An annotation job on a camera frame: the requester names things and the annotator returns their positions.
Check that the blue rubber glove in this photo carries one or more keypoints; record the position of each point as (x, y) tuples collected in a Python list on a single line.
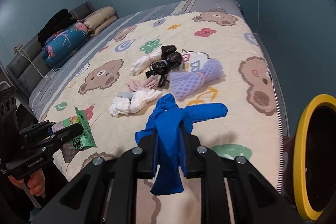
[(169, 120)]

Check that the dark grey padded headboard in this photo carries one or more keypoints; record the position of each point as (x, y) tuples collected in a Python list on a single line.
[(27, 67)]

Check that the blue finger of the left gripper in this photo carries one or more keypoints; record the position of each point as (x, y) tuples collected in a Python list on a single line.
[(68, 133)]

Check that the person's left hand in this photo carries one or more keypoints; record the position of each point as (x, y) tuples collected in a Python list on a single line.
[(36, 183)]

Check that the purple foam fruit net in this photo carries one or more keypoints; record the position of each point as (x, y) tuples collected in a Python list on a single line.
[(183, 84)]

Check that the grey blue striped mattress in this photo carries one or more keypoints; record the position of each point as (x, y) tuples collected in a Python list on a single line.
[(131, 37)]

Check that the black plastic bag bundle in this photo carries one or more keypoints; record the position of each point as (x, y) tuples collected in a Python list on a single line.
[(170, 59)]

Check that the grey white cloth bundle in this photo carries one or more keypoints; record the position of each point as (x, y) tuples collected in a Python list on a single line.
[(127, 95)]

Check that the black bedside cabinet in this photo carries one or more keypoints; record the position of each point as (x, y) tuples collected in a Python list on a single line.
[(8, 111)]

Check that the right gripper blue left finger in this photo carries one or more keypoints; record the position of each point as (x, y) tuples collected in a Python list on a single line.
[(147, 166)]

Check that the cream patterned pillow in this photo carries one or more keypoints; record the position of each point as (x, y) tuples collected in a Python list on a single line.
[(99, 20)]

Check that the green snack wrapper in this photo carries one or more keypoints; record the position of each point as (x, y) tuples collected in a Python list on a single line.
[(80, 141)]

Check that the blue floral folded blanket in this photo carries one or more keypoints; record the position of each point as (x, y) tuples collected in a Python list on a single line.
[(64, 45)]

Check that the pink cloth bundle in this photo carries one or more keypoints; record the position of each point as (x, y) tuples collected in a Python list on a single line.
[(150, 83)]

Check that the black clothing pile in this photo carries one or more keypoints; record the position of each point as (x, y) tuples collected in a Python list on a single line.
[(60, 21)]

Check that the yellow rimmed black trash bin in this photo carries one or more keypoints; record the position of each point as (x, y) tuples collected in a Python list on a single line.
[(314, 158)]

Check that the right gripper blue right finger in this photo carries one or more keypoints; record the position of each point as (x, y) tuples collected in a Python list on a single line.
[(192, 164)]

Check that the cream bear pattern quilt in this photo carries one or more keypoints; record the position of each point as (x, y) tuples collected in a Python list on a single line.
[(168, 98)]

